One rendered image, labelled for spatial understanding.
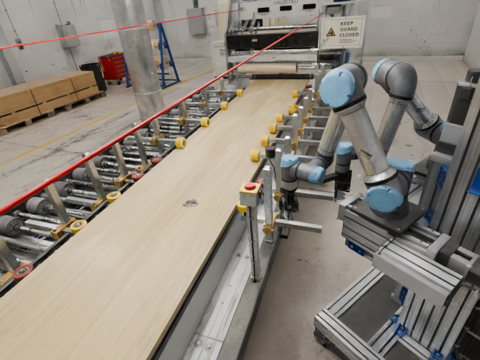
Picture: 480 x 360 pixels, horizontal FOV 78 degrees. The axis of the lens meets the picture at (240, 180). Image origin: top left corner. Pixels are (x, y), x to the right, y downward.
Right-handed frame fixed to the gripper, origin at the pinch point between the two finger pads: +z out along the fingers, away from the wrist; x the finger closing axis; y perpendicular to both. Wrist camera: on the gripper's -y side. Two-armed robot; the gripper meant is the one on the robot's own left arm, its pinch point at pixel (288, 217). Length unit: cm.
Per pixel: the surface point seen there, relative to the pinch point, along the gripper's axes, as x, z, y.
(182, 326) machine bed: -50, 14, 45
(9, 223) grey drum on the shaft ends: -158, 5, -23
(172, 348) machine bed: -53, 15, 53
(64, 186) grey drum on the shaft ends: -143, 5, -60
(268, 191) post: -9.2, -15.0, -3.0
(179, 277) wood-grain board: -50, -1, 33
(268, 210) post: -9.2, -3.3, -3.0
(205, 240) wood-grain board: -41.0, -0.6, 12.1
